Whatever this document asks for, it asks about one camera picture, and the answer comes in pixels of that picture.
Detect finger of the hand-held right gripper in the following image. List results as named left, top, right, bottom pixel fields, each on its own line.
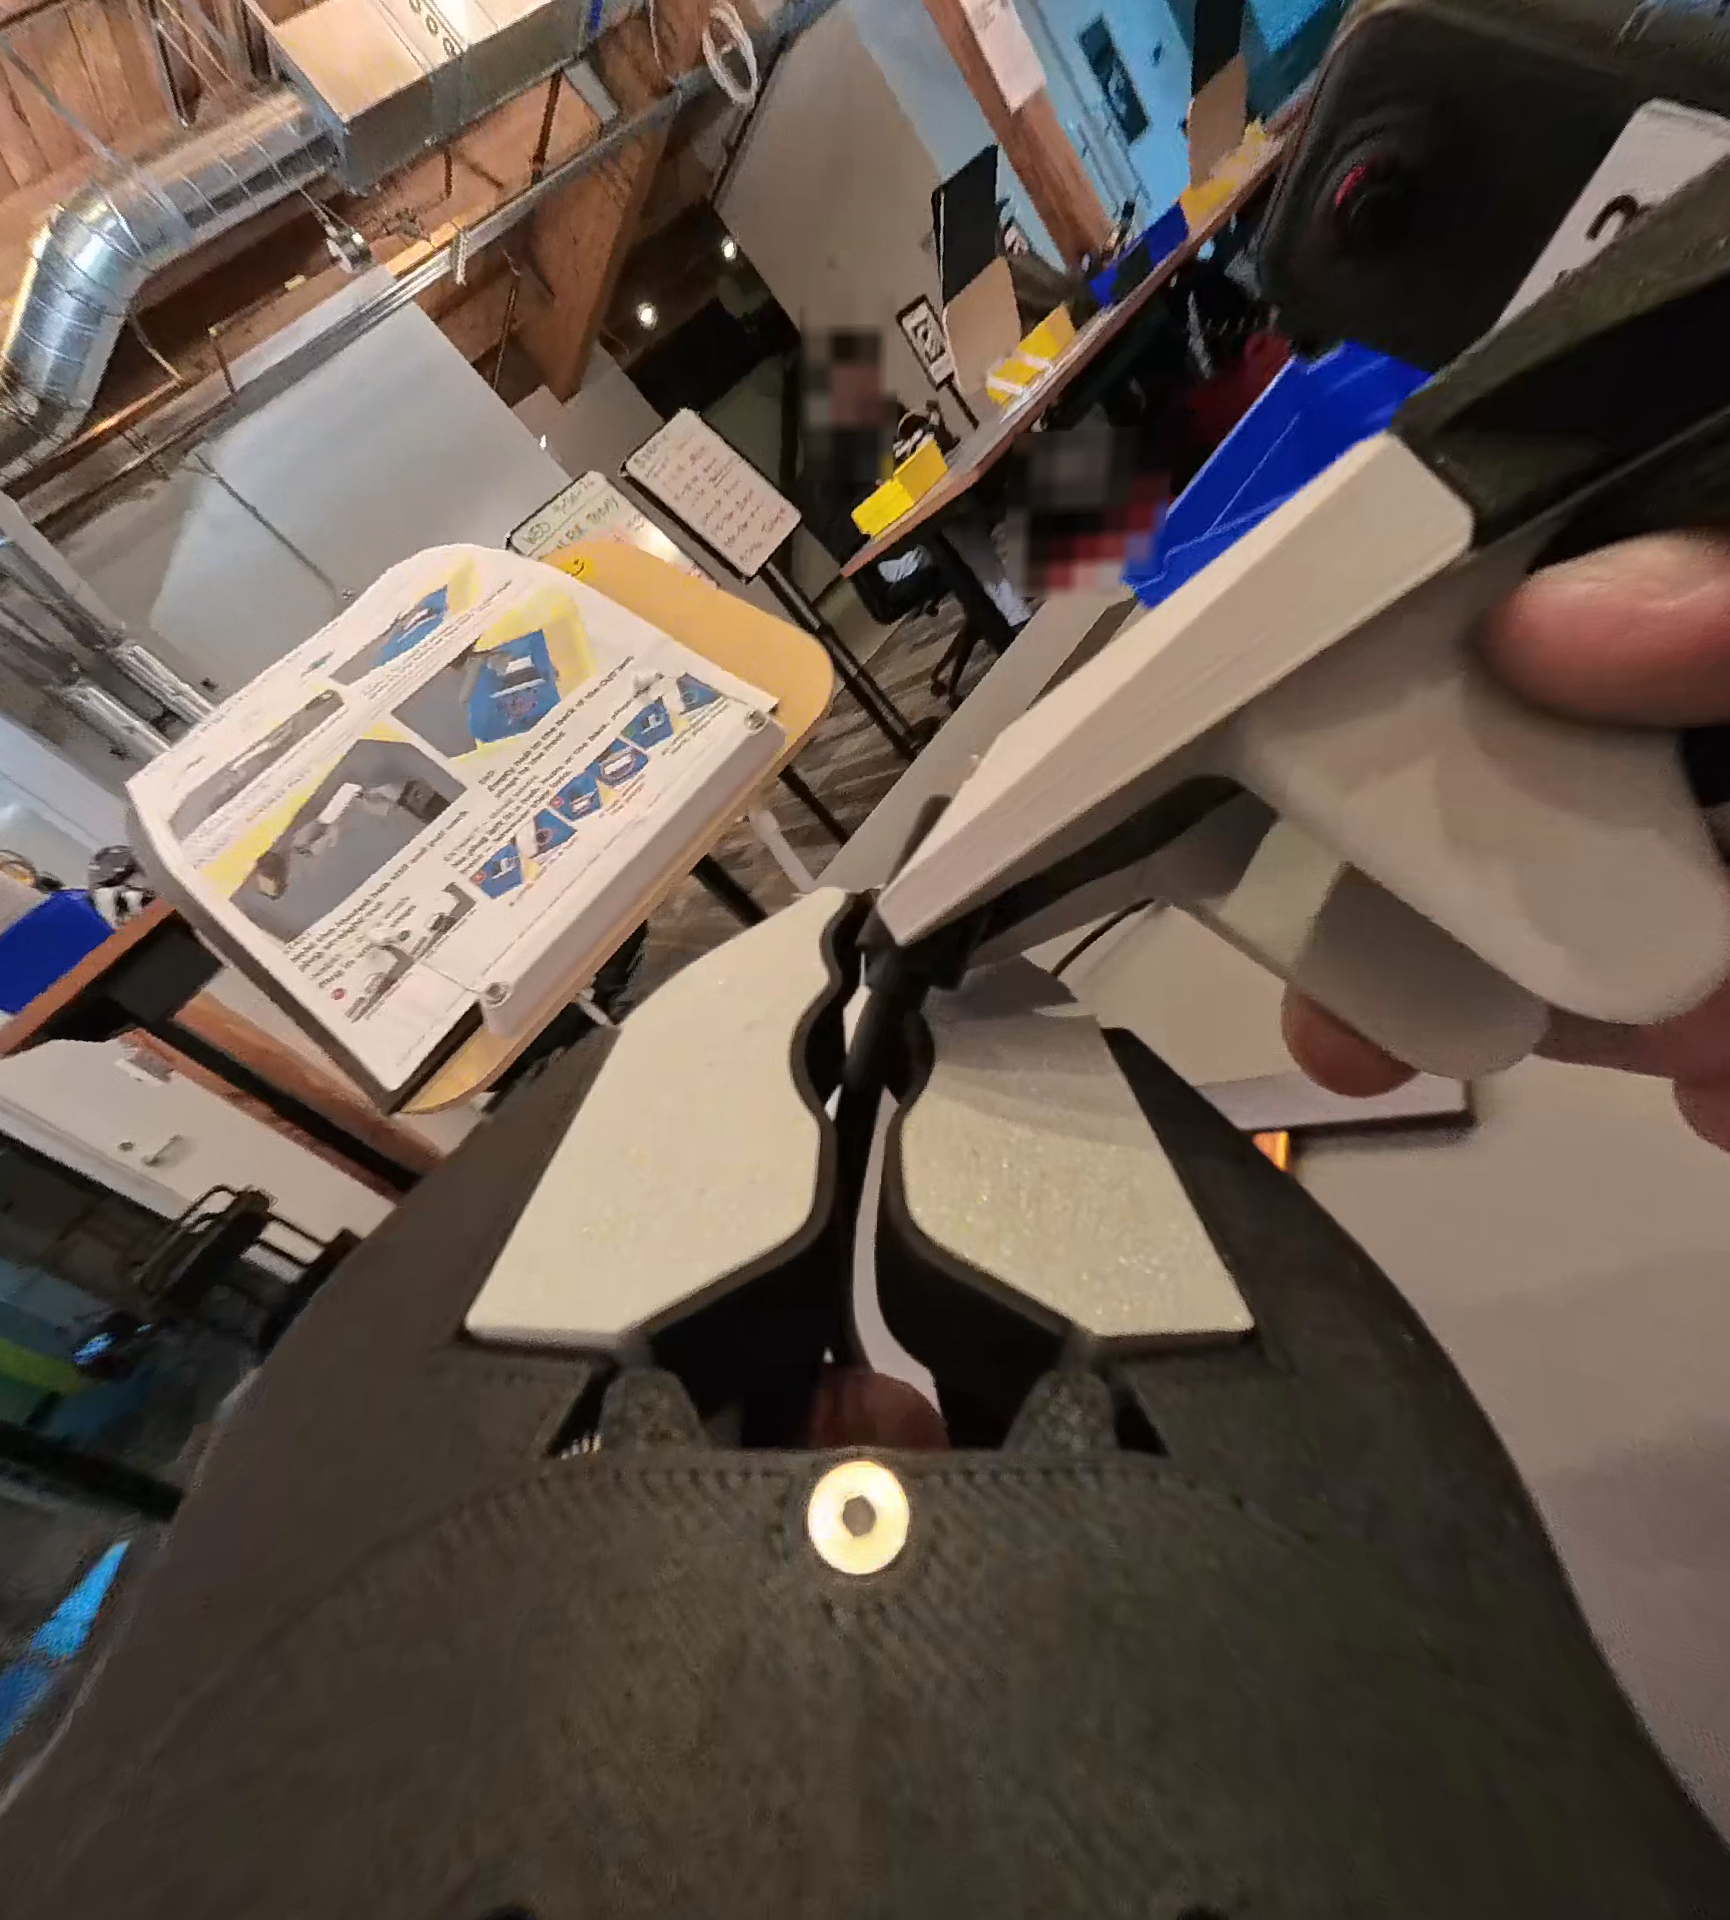
left=875, top=432, right=1478, bottom=950
left=952, top=792, right=1291, bottom=989

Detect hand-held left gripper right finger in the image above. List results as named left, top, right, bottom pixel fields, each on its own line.
left=876, top=960, right=1258, bottom=1455

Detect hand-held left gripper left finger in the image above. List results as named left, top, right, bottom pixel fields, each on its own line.
left=463, top=885, right=869, bottom=1451

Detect braided black cable orange plugs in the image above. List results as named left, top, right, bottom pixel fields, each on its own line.
left=823, top=937, right=943, bottom=1374

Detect person's right hand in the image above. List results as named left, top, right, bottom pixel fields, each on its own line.
left=1282, top=536, right=1730, bottom=1181

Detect large blue plastic bin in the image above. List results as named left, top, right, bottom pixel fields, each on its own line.
left=1121, top=343, right=1439, bottom=607

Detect yellow bin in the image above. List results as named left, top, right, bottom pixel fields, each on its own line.
left=852, top=443, right=951, bottom=539
left=985, top=307, right=1079, bottom=400

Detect small blue bin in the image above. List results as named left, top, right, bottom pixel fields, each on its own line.
left=1091, top=203, right=1194, bottom=301

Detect white document stand with instructions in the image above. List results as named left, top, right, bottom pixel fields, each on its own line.
left=123, top=541, right=838, bottom=1116

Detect black and tan display board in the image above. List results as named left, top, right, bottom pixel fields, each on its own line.
left=933, top=146, right=1025, bottom=362

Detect small whiteboard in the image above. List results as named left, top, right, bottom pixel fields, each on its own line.
left=624, top=408, right=804, bottom=580

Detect paper notice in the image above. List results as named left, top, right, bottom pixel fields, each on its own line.
left=959, top=0, right=1051, bottom=111

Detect whiteboard with green heading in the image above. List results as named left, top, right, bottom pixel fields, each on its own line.
left=508, top=477, right=665, bottom=571

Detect wooden post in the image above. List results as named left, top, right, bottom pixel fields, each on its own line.
left=924, top=0, right=1108, bottom=265

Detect rectangular metal duct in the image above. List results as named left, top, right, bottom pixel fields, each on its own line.
left=257, top=0, right=612, bottom=191

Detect silver ventilation duct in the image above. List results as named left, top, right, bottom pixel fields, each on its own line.
left=0, top=93, right=346, bottom=499

